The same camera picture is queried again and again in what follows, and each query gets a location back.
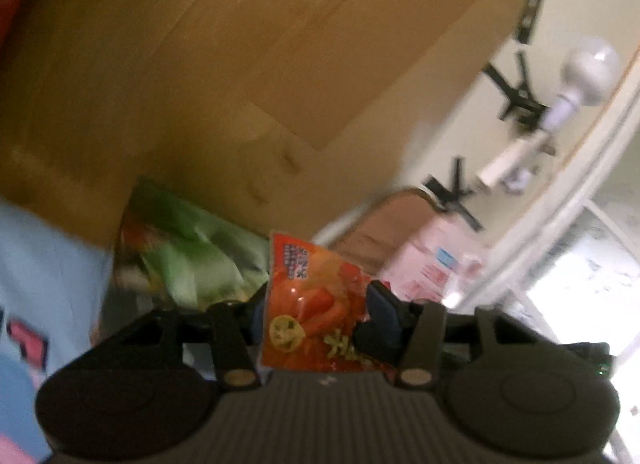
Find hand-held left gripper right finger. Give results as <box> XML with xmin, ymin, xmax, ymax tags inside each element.
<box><xmin>352</xmin><ymin>280</ymin><xmax>533</xmax><ymax>390</ymax></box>

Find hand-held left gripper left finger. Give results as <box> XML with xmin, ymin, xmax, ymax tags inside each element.
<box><xmin>117</xmin><ymin>289</ymin><xmax>268</xmax><ymax>391</ymax></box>

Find red snack packet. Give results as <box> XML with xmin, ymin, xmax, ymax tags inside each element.
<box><xmin>260</xmin><ymin>231</ymin><xmax>401</xmax><ymax>376</ymax></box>

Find bright green snack packet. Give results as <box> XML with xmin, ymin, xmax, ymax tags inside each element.
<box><xmin>137</xmin><ymin>179</ymin><xmax>273</xmax><ymax>307</ymax></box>

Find large pink snack bag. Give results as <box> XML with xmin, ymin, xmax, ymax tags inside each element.
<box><xmin>377</xmin><ymin>217</ymin><xmax>493</xmax><ymax>305</ymax></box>

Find brown chair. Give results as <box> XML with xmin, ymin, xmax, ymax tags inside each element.
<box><xmin>312</xmin><ymin>187</ymin><xmax>436</xmax><ymax>275</ymax></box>

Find black tape strips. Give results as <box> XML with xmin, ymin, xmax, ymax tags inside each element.
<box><xmin>482</xmin><ymin>52</ymin><xmax>548</xmax><ymax>121</ymax></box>
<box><xmin>514</xmin><ymin>0</ymin><xmax>547</xmax><ymax>45</ymax></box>
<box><xmin>422</xmin><ymin>157</ymin><xmax>485</xmax><ymax>232</ymax></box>

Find printed cartoon bedsheet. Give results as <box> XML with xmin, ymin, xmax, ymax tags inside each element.
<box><xmin>0</xmin><ymin>197</ymin><xmax>116</xmax><ymax>462</ymax></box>

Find white power strip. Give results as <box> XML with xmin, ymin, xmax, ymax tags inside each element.
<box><xmin>475</xmin><ymin>131</ymin><xmax>556</xmax><ymax>192</ymax></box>

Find black object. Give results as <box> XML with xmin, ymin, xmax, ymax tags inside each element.
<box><xmin>565</xmin><ymin>341</ymin><xmax>612</xmax><ymax>377</ymax></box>

